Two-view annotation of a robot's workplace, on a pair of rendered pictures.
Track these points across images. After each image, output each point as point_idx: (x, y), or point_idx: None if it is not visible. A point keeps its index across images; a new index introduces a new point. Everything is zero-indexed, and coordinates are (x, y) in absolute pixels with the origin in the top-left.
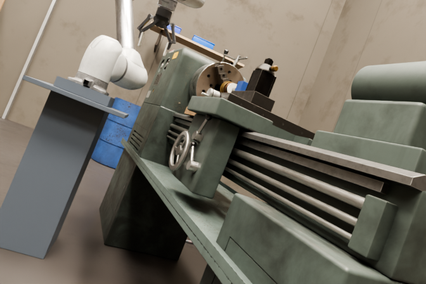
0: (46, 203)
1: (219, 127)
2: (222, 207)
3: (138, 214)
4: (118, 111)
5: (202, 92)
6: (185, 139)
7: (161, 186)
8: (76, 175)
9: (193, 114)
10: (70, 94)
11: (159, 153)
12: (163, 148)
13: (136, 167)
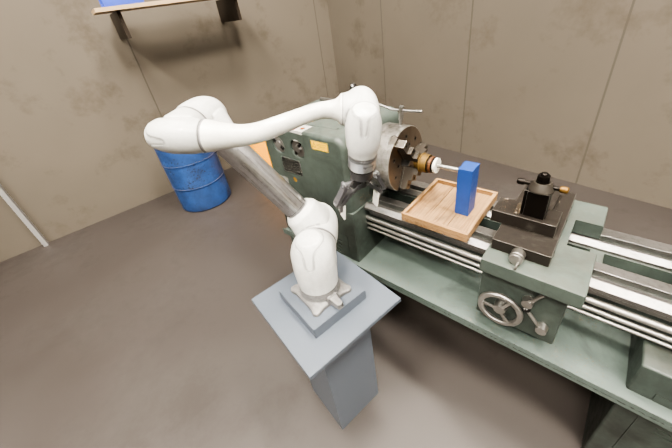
0: (363, 379)
1: None
2: None
3: None
4: (358, 277)
5: (516, 268)
6: (509, 304)
7: (491, 333)
8: (371, 349)
9: (432, 229)
10: (355, 338)
11: (369, 243)
12: (369, 237)
13: None
